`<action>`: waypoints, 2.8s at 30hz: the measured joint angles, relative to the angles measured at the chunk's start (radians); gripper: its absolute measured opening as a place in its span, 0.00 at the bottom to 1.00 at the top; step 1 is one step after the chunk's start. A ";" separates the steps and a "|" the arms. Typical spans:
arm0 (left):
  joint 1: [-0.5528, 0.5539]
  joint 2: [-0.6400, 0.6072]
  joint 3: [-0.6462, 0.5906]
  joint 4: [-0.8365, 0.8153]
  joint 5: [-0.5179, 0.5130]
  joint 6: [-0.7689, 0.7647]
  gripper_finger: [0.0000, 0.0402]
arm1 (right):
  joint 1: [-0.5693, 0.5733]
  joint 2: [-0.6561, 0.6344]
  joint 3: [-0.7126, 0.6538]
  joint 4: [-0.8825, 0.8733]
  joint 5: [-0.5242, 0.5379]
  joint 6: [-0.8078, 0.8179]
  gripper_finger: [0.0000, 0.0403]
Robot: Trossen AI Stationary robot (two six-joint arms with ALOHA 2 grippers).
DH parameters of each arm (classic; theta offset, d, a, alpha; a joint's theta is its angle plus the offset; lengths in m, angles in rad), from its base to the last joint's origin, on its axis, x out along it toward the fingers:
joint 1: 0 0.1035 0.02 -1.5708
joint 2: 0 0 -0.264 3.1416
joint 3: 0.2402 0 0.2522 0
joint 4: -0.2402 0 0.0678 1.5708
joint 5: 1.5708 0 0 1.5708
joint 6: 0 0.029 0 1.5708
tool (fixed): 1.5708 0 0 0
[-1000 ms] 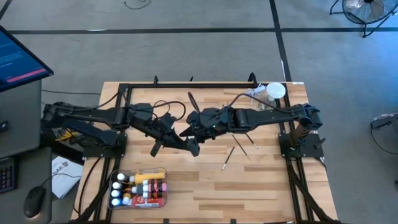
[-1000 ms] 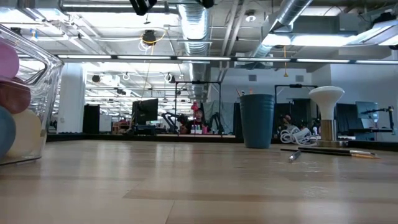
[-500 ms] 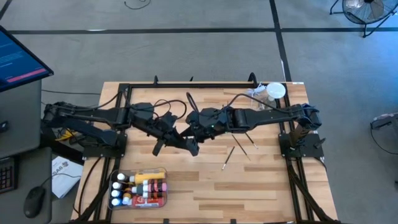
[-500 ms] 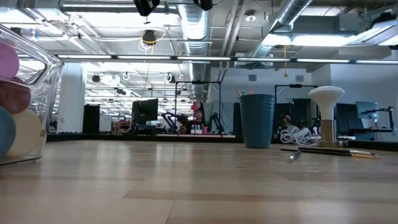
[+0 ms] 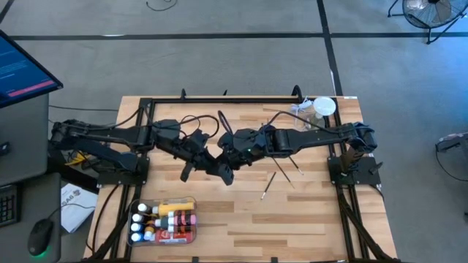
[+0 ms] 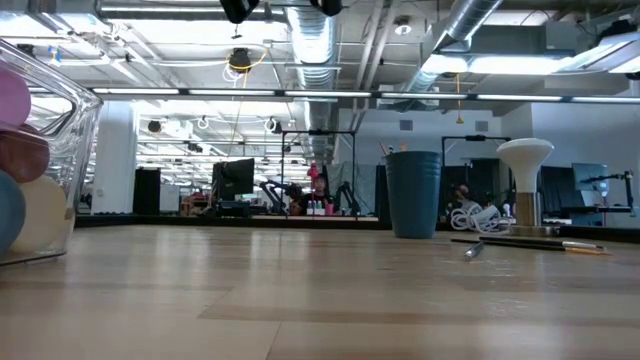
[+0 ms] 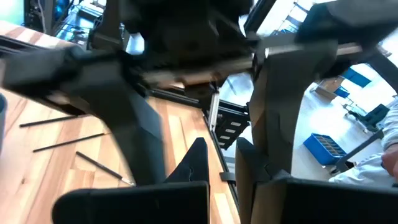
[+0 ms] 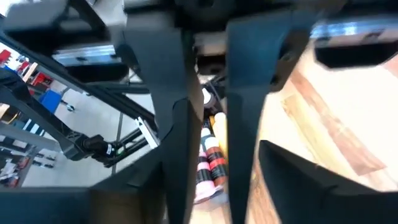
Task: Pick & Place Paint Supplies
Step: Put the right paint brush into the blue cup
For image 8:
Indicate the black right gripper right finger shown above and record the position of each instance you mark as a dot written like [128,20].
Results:
[326,205]

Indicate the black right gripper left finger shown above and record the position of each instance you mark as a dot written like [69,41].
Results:
[77,205]

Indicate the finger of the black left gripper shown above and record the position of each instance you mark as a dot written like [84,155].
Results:
[174,93]
[248,77]

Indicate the small black paint bottle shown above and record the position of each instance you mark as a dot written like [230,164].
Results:
[206,97]

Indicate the large yellow paint bottle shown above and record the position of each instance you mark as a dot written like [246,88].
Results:
[221,130]

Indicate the small pink paint bottle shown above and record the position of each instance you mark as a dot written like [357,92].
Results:
[203,177]

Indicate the silver aluminium bar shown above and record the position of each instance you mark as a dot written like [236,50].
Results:
[146,130]

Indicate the blue utility cart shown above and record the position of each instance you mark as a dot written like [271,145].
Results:
[49,99]

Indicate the black aluminium frame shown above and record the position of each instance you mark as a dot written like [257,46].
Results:
[102,93]

